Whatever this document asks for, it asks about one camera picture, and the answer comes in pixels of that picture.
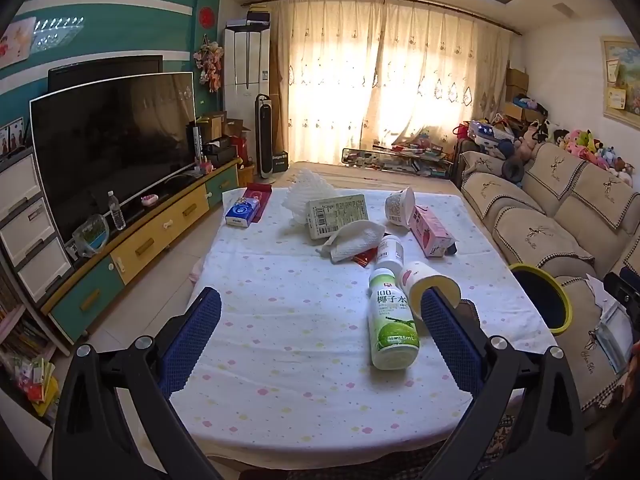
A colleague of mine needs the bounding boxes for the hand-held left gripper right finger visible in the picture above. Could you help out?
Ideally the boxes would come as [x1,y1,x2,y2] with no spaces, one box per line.
[420,287,586,480]

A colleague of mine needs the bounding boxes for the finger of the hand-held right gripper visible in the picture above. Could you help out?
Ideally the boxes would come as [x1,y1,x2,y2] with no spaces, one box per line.
[603,267,640,311]

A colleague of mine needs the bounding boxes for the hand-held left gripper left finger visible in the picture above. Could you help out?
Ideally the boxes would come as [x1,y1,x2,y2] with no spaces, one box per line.
[52,287,226,480]

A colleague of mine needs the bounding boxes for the green white drink bottle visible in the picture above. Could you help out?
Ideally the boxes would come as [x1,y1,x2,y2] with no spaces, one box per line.
[368,267,421,371]

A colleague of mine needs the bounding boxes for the white pink paper cup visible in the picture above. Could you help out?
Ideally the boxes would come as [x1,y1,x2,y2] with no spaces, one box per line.
[400,260,462,321]

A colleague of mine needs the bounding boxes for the black bin with yellow rim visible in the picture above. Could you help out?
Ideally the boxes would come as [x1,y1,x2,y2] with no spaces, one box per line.
[509,262,572,336]

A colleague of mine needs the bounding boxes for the small white bottle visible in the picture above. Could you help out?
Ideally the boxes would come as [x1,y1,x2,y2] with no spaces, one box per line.
[375,235,405,271]

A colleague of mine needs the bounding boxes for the pink milk carton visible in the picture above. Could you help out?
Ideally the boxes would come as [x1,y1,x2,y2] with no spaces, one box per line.
[410,205,449,258]

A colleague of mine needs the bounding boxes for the red snack packet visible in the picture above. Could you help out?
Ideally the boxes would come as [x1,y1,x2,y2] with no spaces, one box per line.
[351,232,393,265]

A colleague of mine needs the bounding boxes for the white tissue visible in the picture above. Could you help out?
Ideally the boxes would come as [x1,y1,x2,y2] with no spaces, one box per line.
[316,221,385,263]

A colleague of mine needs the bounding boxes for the white yogurt cup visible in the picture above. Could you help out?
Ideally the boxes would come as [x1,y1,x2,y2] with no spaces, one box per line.
[384,186,417,228]

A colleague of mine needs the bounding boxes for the white carton box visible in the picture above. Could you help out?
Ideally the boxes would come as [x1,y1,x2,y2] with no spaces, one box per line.
[306,193,371,240]

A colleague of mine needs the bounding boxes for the large white foam net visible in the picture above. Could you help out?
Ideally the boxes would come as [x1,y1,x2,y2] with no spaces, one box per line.
[281,169,341,226]

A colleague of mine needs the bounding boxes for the clear plastic bag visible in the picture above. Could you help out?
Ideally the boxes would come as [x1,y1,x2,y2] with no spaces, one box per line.
[585,275,633,376]

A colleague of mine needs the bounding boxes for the beige sofa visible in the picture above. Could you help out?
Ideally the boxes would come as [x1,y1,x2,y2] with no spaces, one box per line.
[457,140,640,441]

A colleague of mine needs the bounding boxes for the yellow teal television cabinet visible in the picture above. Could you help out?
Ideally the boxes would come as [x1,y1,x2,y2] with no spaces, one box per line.
[40,157,243,343]

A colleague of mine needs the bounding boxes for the blue tissue pack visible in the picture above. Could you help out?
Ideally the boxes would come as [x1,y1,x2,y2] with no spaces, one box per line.
[224,196,261,228]

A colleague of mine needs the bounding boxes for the clear water bottle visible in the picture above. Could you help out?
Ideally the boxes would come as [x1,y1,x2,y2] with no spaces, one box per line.
[106,191,126,231]

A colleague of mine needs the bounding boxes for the pile of plush toys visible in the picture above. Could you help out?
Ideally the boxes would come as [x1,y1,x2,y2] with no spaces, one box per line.
[452,95,638,188]

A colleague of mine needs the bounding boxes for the dark round cushion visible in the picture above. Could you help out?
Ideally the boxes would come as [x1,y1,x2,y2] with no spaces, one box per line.
[502,155,524,183]

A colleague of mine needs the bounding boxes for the red envelope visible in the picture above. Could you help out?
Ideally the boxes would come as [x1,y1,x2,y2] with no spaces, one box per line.
[243,184,273,223]

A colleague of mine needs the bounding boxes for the pile of colourful packets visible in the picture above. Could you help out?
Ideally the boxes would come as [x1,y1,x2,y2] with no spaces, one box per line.
[0,350,58,418]

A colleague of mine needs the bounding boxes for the glass coffee table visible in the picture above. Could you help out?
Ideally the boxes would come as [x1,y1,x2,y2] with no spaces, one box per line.
[341,142,453,178]

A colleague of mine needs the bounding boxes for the black storage box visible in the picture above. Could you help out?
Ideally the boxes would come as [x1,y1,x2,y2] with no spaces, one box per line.
[205,135,238,166]

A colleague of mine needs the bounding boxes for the red gift bag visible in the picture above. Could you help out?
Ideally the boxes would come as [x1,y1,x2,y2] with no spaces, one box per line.
[231,132,251,163]

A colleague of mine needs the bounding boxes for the tall black box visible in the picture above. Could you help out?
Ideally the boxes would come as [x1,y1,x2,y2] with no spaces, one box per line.
[186,122,203,163]

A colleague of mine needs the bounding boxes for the star-print suitcase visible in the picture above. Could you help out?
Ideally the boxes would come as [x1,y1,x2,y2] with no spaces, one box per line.
[467,120,516,153]

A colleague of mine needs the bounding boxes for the white drawer unit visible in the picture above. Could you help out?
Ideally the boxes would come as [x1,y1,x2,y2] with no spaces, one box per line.
[0,147,76,306]

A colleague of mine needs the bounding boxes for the flat screen television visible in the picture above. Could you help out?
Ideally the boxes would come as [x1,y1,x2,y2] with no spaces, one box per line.
[30,71,197,243]

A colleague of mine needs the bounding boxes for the framed floral painting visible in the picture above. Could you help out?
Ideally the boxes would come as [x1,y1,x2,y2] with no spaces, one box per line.
[600,36,640,123]

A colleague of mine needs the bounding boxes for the black tower fan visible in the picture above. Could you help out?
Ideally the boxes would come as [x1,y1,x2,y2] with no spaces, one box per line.
[255,93,274,184]

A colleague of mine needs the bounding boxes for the open cardboard box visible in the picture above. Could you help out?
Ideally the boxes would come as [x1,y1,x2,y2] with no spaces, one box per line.
[202,111,228,141]

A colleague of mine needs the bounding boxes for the white standing air conditioner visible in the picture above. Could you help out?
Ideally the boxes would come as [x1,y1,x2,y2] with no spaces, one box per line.
[222,27,272,173]

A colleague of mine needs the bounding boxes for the beige embroidered curtains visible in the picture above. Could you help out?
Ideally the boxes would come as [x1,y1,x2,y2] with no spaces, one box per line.
[267,0,511,166]

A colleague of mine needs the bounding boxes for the black monitor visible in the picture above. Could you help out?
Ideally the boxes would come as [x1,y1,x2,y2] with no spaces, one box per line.
[47,55,164,93]

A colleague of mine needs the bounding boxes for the dark flat box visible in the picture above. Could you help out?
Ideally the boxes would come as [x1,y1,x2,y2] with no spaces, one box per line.
[225,4,271,31]

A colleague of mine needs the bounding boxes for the photo wall poster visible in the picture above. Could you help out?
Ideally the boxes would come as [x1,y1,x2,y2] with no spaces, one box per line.
[0,117,26,158]

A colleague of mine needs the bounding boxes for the artificial flower wall decoration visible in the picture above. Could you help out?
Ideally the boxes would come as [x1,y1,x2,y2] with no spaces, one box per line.
[194,35,224,93]

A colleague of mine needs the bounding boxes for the child drawing wall poster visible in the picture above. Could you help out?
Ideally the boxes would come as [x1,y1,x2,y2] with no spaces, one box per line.
[0,16,37,68]

